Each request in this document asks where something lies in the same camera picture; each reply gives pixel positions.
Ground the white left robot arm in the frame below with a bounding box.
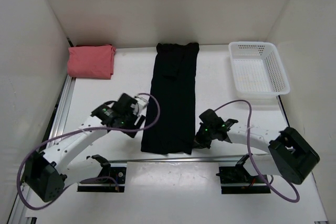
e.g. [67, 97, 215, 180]
[23, 93, 149, 202]

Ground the aluminium table edge rail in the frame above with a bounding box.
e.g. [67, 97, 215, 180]
[104, 151, 247, 163]

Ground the pink t-shirt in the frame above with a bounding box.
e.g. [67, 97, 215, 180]
[67, 45, 116, 80]

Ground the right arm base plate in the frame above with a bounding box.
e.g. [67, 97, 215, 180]
[216, 166, 271, 195]

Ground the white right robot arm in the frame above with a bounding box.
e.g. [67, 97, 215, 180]
[194, 109, 320, 185]

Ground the black t-shirt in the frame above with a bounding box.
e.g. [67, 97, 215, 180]
[141, 42, 199, 155]

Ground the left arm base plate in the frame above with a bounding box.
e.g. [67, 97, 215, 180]
[77, 163, 127, 193]

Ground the white plastic basket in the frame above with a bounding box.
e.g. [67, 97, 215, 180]
[228, 41, 290, 100]

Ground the aluminium side frame rail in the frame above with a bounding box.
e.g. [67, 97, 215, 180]
[7, 76, 76, 223]

